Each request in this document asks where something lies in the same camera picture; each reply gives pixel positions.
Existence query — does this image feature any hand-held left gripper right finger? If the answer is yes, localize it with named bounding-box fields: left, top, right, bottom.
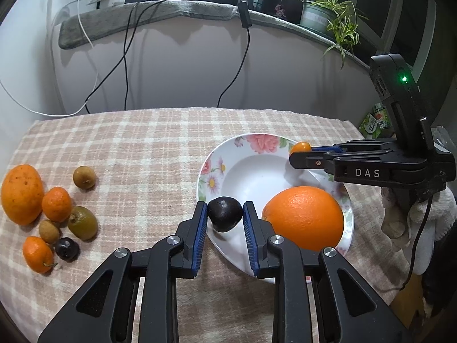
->
left=243, top=202, right=412, bottom=343

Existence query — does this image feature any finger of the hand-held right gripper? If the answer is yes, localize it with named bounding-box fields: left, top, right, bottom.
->
left=288, top=148, right=337, bottom=176
left=309, top=138, right=398, bottom=152

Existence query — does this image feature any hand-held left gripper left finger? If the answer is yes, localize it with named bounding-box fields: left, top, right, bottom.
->
left=37, top=202, right=209, bottom=343

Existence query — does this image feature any dark purple avocado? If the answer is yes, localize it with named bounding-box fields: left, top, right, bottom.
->
left=207, top=197, right=244, bottom=233

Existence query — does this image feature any floral white plate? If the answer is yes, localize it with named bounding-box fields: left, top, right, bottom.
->
left=197, top=133, right=355, bottom=284

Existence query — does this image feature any round mandarin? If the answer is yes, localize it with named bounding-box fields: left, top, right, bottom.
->
left=42, top=187, right=73, bottom=223

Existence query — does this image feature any mandarin with stem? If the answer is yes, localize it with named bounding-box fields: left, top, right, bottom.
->
left=22, top=236, right=58, bottom=275

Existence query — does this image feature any person's right hand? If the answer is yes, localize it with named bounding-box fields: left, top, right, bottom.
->
left=380, top=186, right=457, bottom=276

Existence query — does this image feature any green printed packet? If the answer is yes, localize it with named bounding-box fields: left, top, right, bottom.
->
left=358, top=103, right=394, bottom=141

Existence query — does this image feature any large round orange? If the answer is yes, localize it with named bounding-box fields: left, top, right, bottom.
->
left=261, top=186, right=345, bottom=252

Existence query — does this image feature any checked beige tablecloth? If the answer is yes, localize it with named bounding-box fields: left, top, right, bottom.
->
left=0, top=107, right=393, bottom=343

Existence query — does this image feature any green spider plant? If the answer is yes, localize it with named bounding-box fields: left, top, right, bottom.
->
left=281, top=0, right=369, bottom=69

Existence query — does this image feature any large green kiwi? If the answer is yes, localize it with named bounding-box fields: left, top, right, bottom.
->
left=67, top=206, right=99, bottom=241

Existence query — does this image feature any round brown kiwi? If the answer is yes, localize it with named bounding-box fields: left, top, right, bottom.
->
left=73, top=166, right=97, bottom=190

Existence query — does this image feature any pale striped plant pot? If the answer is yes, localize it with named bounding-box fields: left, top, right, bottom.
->
left=299, top=0, right=338, bottom=37

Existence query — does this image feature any dark purple plum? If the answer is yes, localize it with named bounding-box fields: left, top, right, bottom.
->
left=55, top=237, right=81, bottom=261

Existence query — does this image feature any small brown kiwi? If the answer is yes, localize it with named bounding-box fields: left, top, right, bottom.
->
left=39, top=219, right=61, bottom=244

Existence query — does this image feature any large orange mango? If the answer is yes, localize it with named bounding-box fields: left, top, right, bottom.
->
left=1, top=164, right=45, bottom=226

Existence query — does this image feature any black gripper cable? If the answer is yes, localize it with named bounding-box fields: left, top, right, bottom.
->
left=371, top=116, right=435, bottom=294

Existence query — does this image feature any white cable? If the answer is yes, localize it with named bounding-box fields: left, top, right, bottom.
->
left=0, top=0, right=100, bottom=117

